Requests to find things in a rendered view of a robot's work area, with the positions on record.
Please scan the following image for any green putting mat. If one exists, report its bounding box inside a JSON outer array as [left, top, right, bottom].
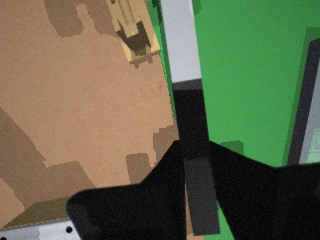
[[147, 0, 320, 168]]

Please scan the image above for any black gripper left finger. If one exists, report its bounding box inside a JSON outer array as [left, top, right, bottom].
[[66, 140, 187, 240]]

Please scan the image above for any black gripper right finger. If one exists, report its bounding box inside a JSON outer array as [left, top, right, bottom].
[[210, 141, 320, 240]]

